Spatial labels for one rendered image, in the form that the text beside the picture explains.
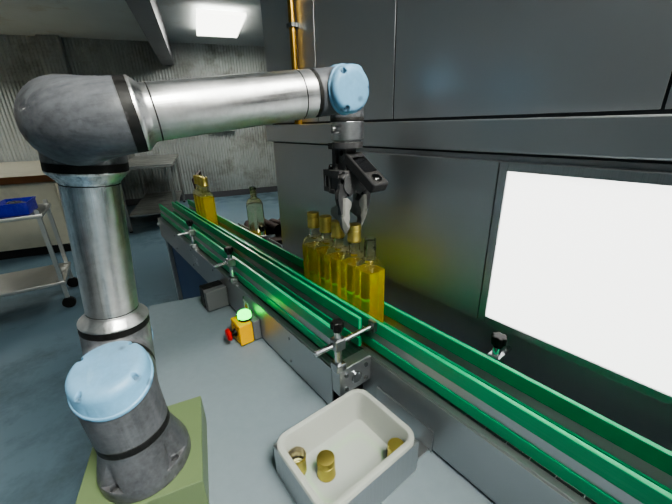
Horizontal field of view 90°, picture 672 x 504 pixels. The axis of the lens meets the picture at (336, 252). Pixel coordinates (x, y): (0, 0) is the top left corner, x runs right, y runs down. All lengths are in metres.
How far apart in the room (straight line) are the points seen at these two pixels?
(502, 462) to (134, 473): 0.61
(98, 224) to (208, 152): 6.84
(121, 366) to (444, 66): 0.81
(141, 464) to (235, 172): 7.02
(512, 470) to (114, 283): 0.74
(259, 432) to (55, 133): 0.67
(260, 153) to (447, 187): 6.91
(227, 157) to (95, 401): 7.01
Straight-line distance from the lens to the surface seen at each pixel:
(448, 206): 0.78
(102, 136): 0.52
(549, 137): 0.69
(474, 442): 0.73
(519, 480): 0.72
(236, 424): 0.90
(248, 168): 7.55
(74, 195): 0.66
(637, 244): 0.67
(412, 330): 0.83
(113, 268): 0.69
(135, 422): 0.67
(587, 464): 0.66
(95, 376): 0.66
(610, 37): 0.70
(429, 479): 0.80
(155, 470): 0.74
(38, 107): 0.55
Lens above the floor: 1.40
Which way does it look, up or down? 21 degrees down
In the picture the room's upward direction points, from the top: 2 degrees counter-clockwise
